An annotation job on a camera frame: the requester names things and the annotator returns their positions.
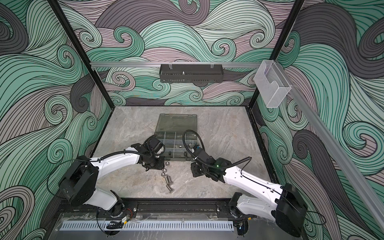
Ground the grey plastic organizer box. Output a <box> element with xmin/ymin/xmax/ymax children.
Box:
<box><xmin>155</xmin><ymin>114</ymin><xmax>198</xmax><ymax>162</ymax></box>

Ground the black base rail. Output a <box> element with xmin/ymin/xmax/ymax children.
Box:
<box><xmin>60</xmin><ymin>193</ymin><xmax>299</xmax><ymax>220</ymax></box>

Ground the clear plastic wall holder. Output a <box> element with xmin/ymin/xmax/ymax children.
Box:
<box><xmin>254</xmin><ymin>60</ymin><xmax>292</xmax><ymax>108</ymax></box>

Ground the black wall tray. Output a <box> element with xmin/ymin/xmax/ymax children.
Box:
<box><xmin>159</xmin><ymin>65</ymin><xmax>224</xmax><ymax>84</ymax></box>

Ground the aluminium wall rail right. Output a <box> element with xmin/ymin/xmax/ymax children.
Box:
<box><xmin>276</xmin><ymin>63</ymin><xmax>384</xmax><ymax>230</ymax></box>

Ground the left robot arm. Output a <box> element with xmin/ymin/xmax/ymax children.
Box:
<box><xmin>59</xmin><ymin>136</ymin><xmax>166</xmax><ymax>217</ymax></box>

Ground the aluminium wall rail back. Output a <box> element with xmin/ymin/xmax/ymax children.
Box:
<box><xmin>90</xmin><ymin>61</ymin><xmax>261</xmax><ymax>69</ymax></box>

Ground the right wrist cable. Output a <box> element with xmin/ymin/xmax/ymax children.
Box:
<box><xmin>182</xmin><ymin>129</ymin><xmax>206</xmax><ymax>163</ymax></box>

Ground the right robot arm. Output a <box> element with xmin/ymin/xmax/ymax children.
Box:
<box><xmin>190</xmin><ymin>148</ymin><xmax>308</xmax><ymax>238</ymax></box>

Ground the white slotted cable duct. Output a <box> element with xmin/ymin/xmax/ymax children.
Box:
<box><xmin>59</xmin><ymin>220</ymin><xmax>235</xmax><ymax>232</ymax></box>

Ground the aluminium wall rail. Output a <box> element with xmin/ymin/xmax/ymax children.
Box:
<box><xmin>90</xmin><ymin>61</ymin><xmax>261</xmax><ymax>69</ymax></box>
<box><xmin>276</xmin><ymin>63</ymin><xmax>384</xmax><ymax>230</ymax></box>

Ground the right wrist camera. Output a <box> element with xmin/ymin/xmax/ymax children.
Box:
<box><xmin>193</xmin><ymin>145</ymin><xmax>210</xmax><ymax>162</ymax></box>

